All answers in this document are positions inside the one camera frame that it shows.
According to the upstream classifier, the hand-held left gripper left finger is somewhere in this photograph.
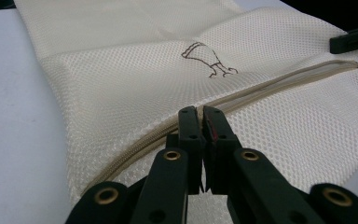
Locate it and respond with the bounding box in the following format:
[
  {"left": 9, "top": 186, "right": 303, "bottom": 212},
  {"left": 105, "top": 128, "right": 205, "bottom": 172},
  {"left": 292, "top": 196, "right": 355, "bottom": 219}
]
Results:
[{"left": 166, "top": 105, "right": 206, "bottom": 195}]

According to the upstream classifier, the cream mesh laundry bag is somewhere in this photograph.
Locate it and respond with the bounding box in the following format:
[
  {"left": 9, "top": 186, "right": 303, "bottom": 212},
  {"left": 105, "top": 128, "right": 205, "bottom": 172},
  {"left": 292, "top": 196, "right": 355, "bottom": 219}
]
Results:
[{"left": 13, "top": 0, "right": 358, "bottom": 224}]

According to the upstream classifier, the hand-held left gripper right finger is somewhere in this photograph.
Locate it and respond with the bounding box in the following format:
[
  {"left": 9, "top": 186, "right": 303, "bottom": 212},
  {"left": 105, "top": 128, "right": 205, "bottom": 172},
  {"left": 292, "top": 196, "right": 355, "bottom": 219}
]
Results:
[{"left": 201, "top": 105, "right": 243, "bottom": 195}]

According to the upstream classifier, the white table mat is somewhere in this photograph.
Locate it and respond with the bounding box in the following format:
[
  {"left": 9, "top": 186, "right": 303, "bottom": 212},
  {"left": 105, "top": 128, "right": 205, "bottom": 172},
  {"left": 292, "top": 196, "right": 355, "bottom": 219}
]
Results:
[{"left": 0, "top": 0, "right": 358, "bottom": 224}]

